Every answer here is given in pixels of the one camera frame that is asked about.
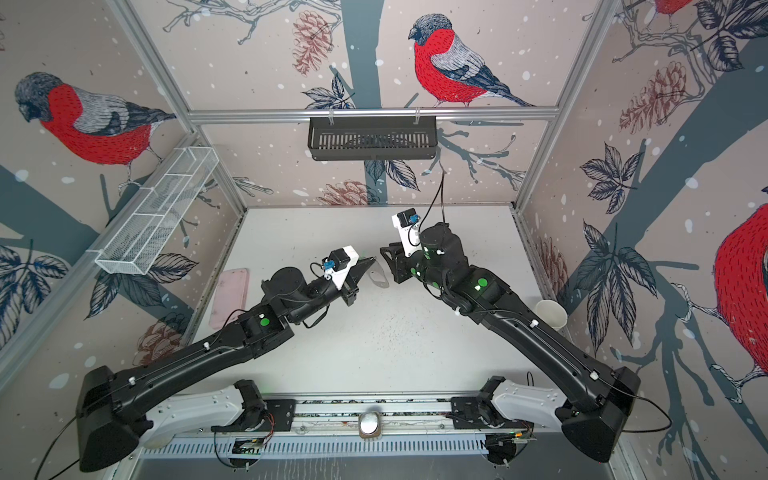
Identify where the white wire mesh basket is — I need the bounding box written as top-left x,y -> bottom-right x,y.
95,146 -> 219,275

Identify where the silver push button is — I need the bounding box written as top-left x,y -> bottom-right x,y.
358,410 -> 383,440

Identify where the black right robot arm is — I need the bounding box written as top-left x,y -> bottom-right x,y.
380,209 -> 640,463

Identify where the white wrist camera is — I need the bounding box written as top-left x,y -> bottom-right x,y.
322,245 -> 359,290
391,208 -> 421,257

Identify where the black hanging basket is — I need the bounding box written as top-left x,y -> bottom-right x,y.
307,116 -> 438,161

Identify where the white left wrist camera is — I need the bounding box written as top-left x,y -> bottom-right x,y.
322,245 -> 359,290

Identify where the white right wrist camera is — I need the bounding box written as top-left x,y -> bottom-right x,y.
391,208 -> 421,257

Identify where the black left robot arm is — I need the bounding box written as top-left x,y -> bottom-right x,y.
75,257 -> 376,472

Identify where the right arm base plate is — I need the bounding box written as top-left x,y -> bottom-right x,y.
445,397 -> 532,431

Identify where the white mug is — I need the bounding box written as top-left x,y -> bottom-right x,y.
534,299 -> 568,331

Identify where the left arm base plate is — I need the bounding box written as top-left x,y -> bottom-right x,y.
211,399 -> 297,433

